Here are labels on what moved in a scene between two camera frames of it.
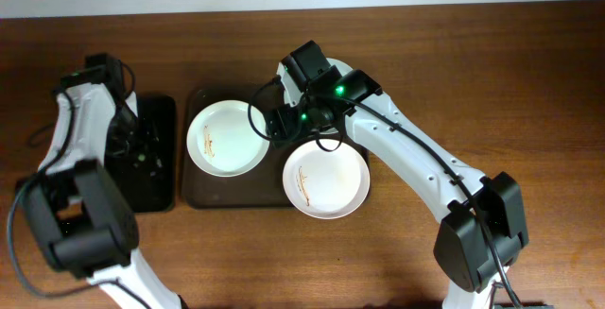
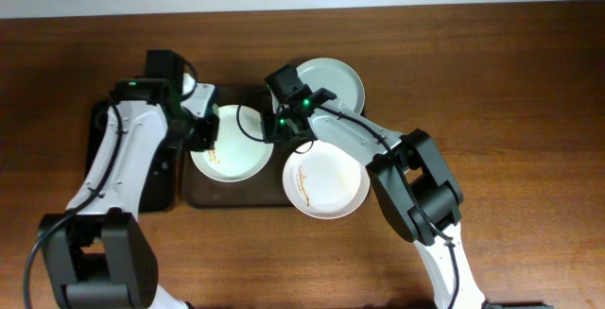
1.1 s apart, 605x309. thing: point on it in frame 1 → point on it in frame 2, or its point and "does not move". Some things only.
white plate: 326,184 does not move
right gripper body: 279,127 does not move
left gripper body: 143,156 → 203,135
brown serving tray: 261,188 does not move
